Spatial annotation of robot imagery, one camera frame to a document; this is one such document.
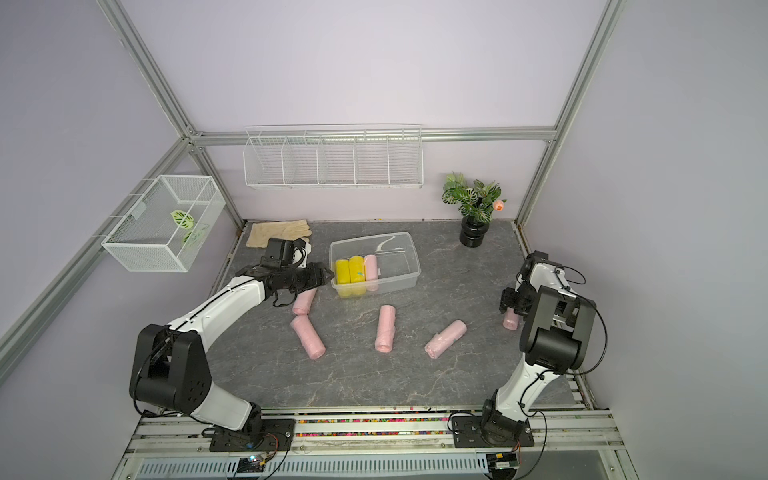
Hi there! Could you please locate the clear plastic storage box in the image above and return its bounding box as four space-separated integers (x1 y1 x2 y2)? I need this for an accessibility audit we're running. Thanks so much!
329 232 421 299

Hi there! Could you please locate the beige cloth glove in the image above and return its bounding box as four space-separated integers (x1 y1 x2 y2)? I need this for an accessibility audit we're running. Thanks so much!
246 220 312 248

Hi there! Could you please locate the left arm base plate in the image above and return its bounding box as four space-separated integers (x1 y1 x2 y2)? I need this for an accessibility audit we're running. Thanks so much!
203 417 296 453

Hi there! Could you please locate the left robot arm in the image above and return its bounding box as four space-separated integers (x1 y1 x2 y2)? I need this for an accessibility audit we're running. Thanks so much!
129 239 334 434

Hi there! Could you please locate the green leaf in basket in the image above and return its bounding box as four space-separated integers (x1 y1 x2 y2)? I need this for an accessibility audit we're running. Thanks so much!
170 210 195 230

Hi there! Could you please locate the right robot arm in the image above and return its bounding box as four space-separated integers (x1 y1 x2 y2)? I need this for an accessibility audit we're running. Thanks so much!
480 250 598 446

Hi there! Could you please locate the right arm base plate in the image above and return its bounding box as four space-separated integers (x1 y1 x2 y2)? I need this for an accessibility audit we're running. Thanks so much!
447 412 535 449

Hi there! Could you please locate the yellow trash bag roll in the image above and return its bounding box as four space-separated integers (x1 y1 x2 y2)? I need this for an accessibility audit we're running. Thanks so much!
348 255 366 297
335 259 351 298

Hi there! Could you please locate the white wire wall shelf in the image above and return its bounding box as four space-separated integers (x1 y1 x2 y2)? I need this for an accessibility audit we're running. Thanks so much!
243 123 424 189

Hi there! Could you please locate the white mesh basket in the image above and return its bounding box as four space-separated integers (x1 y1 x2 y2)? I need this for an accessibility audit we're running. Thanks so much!
101 175 225 273

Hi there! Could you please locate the potted green plant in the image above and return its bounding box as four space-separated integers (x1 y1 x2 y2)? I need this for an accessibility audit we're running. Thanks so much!
441 173 506 248

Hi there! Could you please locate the pink roll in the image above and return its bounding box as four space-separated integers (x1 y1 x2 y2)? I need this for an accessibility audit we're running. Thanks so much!
375 305 396 353
292 288 317 316
364 254 379 292
502 308 521 331
424 319 467 359
290 315 326 360

